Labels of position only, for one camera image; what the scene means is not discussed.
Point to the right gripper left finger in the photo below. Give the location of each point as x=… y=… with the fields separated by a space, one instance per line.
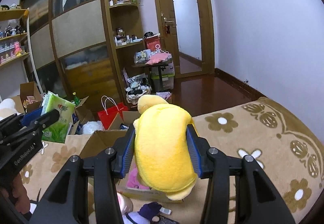
x=66 y=198

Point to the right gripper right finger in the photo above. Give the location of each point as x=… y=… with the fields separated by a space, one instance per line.
x=257 y=199

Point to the purple haired plush doll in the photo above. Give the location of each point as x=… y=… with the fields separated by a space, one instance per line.
x=147 y=214

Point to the yellow plush toy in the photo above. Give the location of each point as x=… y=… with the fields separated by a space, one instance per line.
x=160 y=147

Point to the person's hand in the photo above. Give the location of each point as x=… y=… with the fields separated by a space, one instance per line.
x=19 y=192

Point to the white bear plush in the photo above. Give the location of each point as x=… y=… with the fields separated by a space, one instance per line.
x=7 y=108

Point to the brown cardboard box on floor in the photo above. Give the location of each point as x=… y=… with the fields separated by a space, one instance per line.
x=29 y=98

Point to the beige floral blanket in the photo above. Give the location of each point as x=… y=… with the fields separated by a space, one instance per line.
x=281 y=144

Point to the pink swirl plush cushion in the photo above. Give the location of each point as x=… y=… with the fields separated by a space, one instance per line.
x=125 y=204

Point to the cardboard box with yellow print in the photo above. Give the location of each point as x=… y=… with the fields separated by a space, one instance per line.
x=101 y=140

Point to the green glass bottle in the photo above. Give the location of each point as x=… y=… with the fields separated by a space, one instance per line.
x=76 y=99

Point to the magenta plush toy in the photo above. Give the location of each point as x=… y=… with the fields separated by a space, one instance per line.
x=133 y=182

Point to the red paper shopping bag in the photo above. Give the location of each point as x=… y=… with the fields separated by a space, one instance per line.
x=108 y=114

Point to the wicker basket with items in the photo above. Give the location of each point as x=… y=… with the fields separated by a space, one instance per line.
x=136 y=90

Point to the wooden wardrobe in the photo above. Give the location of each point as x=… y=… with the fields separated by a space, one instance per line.
x=81 y=47

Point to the plastic storage bin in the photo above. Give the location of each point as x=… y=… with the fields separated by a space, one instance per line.
x=168 y=73

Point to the pink cloth on table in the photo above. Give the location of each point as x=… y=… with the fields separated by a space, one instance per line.
x=159 y=58

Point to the small dark side table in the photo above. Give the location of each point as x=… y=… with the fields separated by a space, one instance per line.
x=148 y=69

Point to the wooden door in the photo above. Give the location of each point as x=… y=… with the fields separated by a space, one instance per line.
x=187 y=32

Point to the wall shelf with figurines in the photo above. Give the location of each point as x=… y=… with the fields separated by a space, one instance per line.
x=14 y=34

